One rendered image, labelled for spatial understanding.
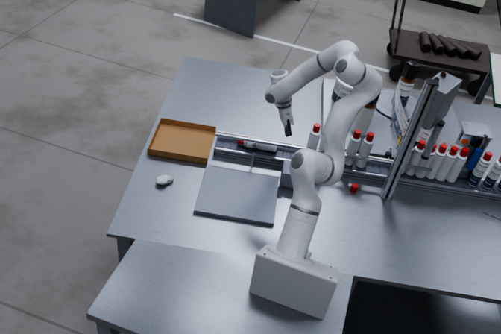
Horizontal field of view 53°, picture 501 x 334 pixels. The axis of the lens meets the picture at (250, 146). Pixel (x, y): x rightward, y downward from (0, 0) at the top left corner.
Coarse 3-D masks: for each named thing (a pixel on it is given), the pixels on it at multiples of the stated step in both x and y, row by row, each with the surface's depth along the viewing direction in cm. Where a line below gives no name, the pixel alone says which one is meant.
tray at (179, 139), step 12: (168, 120) 267; (156, 132) 259; (168, 132) 264; (180, 132) 265; (192, 132) 266; (204, 132) 267; (156, 144) 255; (168, 144) 256; (180, 144) 257; (192, 144) 259; (204, 144) 260; (168, 156) 248; (180, 156) 247; (192, 156) 246; (204, 156) 253
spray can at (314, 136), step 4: (316, 124) 242; (316, 128) 241; (312, 132) 243; (316, 132) 242; (320, 132) 244; (312, 136) 244; (316, 136) 243; (308, 140) 248; (312, 140) 245; (316, 140) 245; (308, 144) 248; (312, 144) 246; (316, 144) 247; (316, 148) 250
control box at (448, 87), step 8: (440, 72) 216; (440, 80) 210; (448, 80) 211; (456, 80) 212; (440, 88) 205; (448, 88) 206; (456, 88) 212; (440, 96) 204; (448, 96) 207; (432, 104) 208; (440, 104) 206; (448, 104) 216; (432, 112) 210; (440, 112) 211; (424, 120) 214; (432, 120) 211; (440, 120) 220
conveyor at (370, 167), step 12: (216, 144) 254; (228, 144) 255; (276, 156) 252; (288, 156) 253; (348, 168) 252; (360, 168) 252; (372, 168) 253; (384, 168) 255; (420, 180) 251; (432, 180) 252; (456, 180) 254; (480, 180) 256; (492, 192) 251
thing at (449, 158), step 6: (450, 150) 241; (456, 150) 240; (450, 156) 242; (456, 156) 243; (444, 162) 245; (450, 162) 243; (444, 168) 247; (450, 168) 247; (438, 174) 250; (444, 174) 249; (438, 180) 252; (444, 180) 253
